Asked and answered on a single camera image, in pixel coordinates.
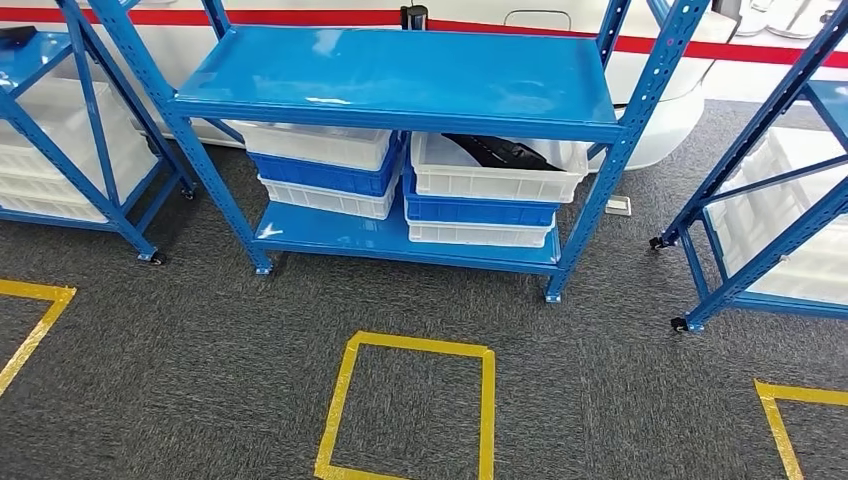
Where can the black chrome stanchion post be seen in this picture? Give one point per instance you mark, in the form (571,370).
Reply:
(414,18)

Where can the black plastic part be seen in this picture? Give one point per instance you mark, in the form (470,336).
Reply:
(503,154)

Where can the silver floor socket plate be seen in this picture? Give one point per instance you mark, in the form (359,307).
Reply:
(617,205)

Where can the black plastic bracket panel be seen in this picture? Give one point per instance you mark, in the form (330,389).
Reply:
(16,36)

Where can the yellow floor tape square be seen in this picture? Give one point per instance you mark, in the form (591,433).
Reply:
(802,395)
(40,290)
(411,345)

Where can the white car body red stripe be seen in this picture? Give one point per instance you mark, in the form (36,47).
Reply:
(662,132)

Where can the blue metal shelf rack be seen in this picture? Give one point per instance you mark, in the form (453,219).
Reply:
(26,61)
(762,265)
(397,73)

